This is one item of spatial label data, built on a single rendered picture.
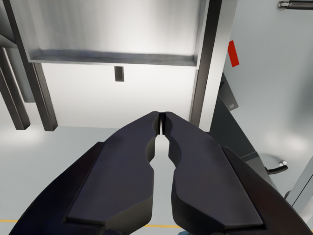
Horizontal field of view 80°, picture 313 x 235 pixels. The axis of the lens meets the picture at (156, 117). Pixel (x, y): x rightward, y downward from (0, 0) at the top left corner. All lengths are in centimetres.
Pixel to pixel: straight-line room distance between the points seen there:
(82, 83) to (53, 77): 5
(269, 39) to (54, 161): 184
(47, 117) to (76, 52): 14
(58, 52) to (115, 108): 13
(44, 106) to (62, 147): 137
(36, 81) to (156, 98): 21
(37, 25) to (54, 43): 3
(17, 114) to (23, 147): 150
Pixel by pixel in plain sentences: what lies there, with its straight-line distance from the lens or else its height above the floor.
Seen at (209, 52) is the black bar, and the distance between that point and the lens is 32.
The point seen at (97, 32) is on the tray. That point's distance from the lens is 34.
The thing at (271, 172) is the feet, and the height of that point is 12.
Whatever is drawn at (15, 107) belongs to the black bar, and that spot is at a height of 90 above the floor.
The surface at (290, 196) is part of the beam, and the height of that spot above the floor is 45.
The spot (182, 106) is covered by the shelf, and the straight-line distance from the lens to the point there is 37.
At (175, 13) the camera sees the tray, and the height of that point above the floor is 88.
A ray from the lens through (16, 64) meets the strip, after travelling 41.
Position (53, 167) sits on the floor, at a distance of 197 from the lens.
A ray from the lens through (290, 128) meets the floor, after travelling 176.
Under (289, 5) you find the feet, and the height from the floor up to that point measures 7.
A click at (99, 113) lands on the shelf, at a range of 39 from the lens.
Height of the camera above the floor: 120
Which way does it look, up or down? 59 degrees down
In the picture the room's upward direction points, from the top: 179 degrees counter-clockwise
